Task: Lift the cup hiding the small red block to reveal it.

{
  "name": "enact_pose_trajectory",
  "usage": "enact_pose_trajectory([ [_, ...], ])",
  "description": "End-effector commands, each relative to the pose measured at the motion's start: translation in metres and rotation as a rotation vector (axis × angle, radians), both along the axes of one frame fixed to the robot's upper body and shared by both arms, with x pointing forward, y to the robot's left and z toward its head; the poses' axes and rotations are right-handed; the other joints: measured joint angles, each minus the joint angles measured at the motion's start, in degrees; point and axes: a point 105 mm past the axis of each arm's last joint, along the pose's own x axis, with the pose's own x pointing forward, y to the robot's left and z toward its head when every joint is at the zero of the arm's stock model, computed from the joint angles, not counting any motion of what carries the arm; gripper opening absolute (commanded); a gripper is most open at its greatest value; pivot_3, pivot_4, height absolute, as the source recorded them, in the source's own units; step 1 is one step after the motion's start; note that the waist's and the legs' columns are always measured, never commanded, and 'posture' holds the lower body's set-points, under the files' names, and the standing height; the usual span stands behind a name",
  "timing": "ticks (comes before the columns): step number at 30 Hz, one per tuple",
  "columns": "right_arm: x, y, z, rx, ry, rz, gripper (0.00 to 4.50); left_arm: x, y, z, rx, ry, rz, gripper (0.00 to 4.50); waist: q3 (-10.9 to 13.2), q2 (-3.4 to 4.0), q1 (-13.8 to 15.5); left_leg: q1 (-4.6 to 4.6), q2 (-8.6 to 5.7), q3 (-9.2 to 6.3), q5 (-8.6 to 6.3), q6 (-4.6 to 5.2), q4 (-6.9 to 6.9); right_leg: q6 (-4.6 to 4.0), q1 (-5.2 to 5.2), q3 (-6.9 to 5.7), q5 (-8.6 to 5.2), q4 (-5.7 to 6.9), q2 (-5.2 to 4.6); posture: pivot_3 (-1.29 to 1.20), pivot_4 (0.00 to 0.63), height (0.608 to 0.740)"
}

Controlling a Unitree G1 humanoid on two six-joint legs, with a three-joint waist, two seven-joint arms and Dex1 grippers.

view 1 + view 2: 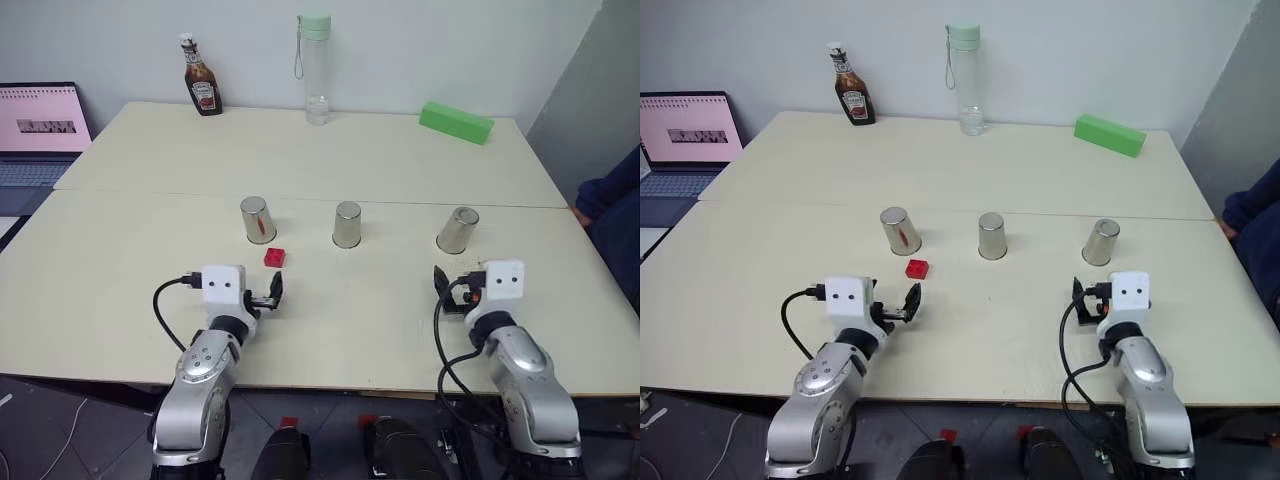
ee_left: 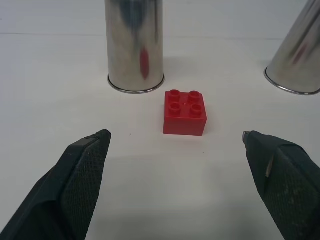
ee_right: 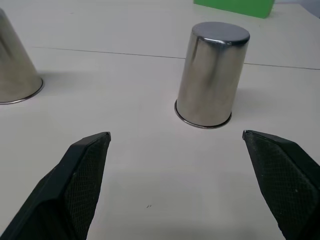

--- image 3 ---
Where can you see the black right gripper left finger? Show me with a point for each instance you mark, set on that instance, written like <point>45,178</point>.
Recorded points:
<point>62,190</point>

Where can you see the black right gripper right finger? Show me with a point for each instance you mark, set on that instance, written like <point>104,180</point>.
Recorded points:
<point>282,180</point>

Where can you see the steel cup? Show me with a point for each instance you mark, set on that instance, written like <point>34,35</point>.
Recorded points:
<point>12,70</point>
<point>210,80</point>

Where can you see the green box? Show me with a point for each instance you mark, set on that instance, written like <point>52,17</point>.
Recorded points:
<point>237,6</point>

